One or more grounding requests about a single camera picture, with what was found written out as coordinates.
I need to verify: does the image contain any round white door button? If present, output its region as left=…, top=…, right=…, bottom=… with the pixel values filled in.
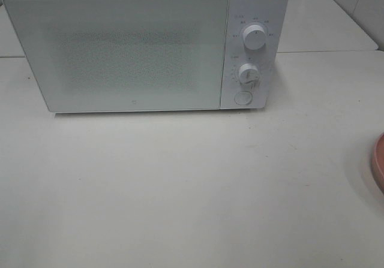
left=234, top=91, right=253, bottom=106

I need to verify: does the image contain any white microwave door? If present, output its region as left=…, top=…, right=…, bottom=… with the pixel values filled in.
left=5, top=0, right=228, bottom=113

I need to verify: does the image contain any pink round plate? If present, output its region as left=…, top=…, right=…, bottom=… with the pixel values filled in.
left=371, top=134, right=384, bottom=192

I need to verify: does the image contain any lower white timer knob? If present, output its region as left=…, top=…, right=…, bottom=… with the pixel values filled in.
left=238, top=64, right=260, bottom=85

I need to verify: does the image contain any upper white power knob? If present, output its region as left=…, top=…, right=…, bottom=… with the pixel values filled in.
left=242, top=23, right=266, bottom=50

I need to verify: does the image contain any white microwave oven body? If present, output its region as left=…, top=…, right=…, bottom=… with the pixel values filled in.
left=2, top=0, right=288, bottom=112

